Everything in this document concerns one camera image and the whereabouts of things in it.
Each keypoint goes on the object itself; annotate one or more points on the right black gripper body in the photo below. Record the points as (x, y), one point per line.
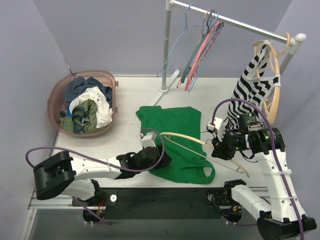
(219, 149)

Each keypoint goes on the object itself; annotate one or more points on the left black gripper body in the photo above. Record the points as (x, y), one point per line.
(163, 157)

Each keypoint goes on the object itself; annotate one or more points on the cream yellow hanger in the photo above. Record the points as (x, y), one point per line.
(240, 169)

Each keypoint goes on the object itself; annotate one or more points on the green tank top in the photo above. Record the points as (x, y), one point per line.
(188, 163)

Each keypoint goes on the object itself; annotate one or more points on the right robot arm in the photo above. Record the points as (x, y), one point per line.
(283, 216)

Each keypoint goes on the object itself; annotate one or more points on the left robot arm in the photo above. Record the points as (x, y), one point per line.
(62, 174)

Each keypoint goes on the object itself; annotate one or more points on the striped black white tank top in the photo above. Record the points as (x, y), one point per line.
(253, 86)

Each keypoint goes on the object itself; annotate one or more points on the pink hanger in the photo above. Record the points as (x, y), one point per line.
(200, 57)

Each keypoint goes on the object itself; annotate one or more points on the teal hanger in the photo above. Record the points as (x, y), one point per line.
(195, 55)

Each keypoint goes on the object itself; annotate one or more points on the white clothes rack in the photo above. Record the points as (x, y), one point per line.
(294, 43)

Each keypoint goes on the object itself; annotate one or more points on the pile of clothes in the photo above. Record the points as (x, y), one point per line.
(88, 107)

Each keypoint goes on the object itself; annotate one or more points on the pink laundry basket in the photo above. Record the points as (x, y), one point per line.
(56, 102)

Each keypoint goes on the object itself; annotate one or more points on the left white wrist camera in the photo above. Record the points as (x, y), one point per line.
(149, 140)

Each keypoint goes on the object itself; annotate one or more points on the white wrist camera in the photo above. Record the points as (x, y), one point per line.
(216, 126)
(149, 140)

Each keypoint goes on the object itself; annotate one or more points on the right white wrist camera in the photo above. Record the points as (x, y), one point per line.
(216, 126)

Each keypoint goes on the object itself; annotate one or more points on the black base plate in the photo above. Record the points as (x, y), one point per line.
(163, 203)

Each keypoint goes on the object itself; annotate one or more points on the aluminium rail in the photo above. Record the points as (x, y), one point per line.
(60, 202)

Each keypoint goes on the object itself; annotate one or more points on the light blue wire hanger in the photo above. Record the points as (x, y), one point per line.
(210, 31)

